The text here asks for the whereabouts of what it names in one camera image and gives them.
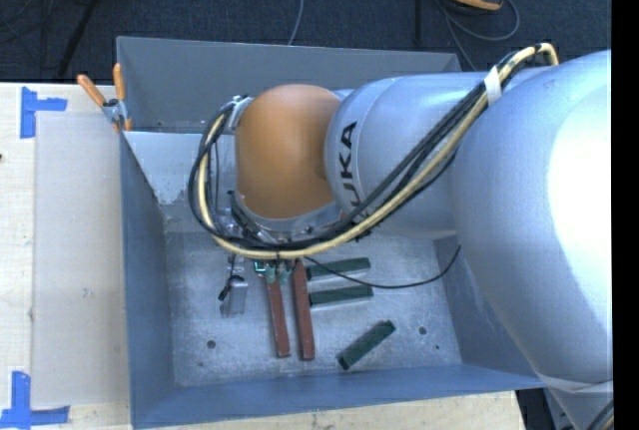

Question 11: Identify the grey metal bin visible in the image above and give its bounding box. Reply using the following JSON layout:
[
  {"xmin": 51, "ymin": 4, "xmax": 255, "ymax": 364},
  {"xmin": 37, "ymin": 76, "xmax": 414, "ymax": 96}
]
[{"xmin": 115, "ymin": 36, "xmax": 546, "ymax": 430}]

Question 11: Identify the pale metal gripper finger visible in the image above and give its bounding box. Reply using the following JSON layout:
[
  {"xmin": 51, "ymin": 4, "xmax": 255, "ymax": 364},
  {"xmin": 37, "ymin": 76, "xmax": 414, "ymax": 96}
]
[
  {"xmin": 219, "ymin": 278, "xmax": 250, "ymax": 319},
  {"xmin": 225, "ymin": 253, "xmax": 248, "ymax": 281}
]

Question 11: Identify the dark green flat block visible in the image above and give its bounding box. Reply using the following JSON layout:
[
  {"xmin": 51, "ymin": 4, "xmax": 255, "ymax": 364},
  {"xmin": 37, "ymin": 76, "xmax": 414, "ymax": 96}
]
[
  {"xmin": 305, "ymin": 256, "xmax": 372, "ymax": 282},
  {"xmin": 308, "ymin": 284, "xmax": 375, "ymax": 308},
  {"xmin": 335, "ymin": 318, "xmax": 397, "ymax": 372}
]

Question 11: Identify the red-brown flat block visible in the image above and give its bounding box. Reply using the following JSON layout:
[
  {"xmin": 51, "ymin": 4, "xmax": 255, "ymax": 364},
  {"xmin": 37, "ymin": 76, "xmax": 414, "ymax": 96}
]
[
  {"xmin": 264, "ymin": 278, "xmax": 293, "ymax": 359},
  {"xmin": 290, "ymin": 259, "xmax": 318, "ymax": 362}
]

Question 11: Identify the pale flat board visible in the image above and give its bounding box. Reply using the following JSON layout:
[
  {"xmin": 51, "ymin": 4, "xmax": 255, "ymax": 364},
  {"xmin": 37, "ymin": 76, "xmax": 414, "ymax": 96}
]
[{"xmin": 29, "ymin": 111, "xmax": 133, "ymax": 412}]

